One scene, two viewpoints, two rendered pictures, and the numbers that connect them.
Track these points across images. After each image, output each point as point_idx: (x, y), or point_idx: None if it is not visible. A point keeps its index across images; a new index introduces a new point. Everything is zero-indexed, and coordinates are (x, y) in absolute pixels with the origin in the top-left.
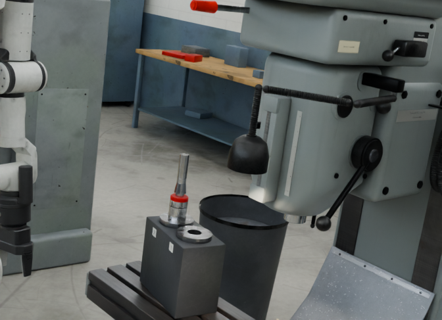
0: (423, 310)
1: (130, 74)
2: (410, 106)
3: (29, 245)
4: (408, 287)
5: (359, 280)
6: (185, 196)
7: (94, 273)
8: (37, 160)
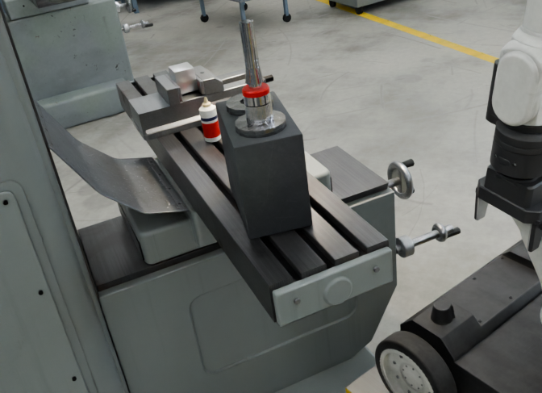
0: (47, 112)
1: None
2: None
3: (481, 177)
4: (39, 110)
5: (60, 142)
6: (245, 88)
7: (379, 234)
8: (496, 76)
